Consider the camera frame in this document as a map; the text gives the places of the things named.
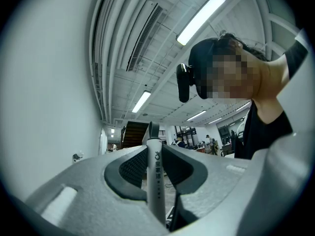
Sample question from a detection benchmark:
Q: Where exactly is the ceiling air vent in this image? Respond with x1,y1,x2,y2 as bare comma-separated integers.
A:
126,1,163,72

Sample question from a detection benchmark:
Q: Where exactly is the wall holder with paper roll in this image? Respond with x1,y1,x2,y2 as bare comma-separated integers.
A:
72,150,85,164

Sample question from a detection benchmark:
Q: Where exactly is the person's head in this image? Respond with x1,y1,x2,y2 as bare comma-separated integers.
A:
189,32,288,125

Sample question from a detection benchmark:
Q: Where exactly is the black head-mounted camera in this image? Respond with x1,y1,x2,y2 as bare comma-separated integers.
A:
176,63,195,103

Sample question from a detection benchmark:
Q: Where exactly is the person's black shirt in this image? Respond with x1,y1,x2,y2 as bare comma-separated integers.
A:
233,39,310,160

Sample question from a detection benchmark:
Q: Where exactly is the white labelled tube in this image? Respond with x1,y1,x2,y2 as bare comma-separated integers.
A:
146,121,167,226

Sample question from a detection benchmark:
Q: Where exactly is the dark wooden staircase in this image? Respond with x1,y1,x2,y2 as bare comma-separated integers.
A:
120,121,150,149

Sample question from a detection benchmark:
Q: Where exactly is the long ceiling light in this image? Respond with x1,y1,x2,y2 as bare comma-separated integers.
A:
176,0,226,46
186,110,207,121
131,90,152,114

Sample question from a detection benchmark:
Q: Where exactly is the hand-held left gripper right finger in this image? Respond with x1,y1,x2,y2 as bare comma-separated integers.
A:
162,144,249,236

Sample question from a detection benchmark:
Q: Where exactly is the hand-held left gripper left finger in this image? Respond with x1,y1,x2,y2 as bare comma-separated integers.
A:
24,145,173,236

